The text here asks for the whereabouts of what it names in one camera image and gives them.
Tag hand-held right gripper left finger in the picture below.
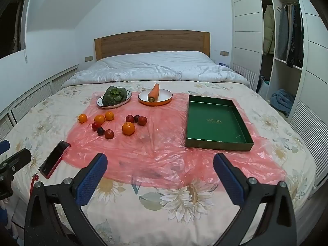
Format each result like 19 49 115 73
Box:
24 153 108 246

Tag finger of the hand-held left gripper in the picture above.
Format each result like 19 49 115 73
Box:
0 148 32 200
0 140 11 155

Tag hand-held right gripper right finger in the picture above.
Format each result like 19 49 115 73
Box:
213 153 298 246

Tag green tray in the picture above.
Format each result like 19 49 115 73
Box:
185 95 255 152

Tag red phone charm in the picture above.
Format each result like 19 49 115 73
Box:
29 175 39 195

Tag phone in red case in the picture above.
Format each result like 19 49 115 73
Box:
39 141 72 179

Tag white louvred cabinet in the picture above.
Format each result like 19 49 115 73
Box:
0 64 79 139

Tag pink plastic sheet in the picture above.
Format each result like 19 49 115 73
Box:
62 91 287 189

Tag green leafy vegetable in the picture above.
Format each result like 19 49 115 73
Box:
102 86 128 106

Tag white plate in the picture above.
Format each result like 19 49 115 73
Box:
97 90 132 109

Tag white louvred panel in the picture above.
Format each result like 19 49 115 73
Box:
288 100 328 187

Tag blue towel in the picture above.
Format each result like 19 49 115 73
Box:
270 89 295 118

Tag white bag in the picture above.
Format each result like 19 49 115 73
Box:
257 75 270 100

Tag carrot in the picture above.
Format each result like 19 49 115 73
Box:
148 83 160 103

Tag orange rimmed plate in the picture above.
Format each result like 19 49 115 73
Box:
138 89 173 107

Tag dark window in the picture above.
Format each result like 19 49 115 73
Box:
0 0 32 59

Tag white duvet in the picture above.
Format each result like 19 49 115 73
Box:
61 50 250 88

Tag wooden headboard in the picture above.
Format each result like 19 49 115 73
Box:
94 30 211 62

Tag light green jacket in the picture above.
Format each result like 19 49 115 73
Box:
262 4 274 55

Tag blue grey garment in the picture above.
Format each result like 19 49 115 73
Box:
277 4 290 60

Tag dark hanging garments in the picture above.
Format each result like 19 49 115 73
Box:
286 3 304 68

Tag white wardrobe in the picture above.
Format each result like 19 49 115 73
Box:
228 0 328 123

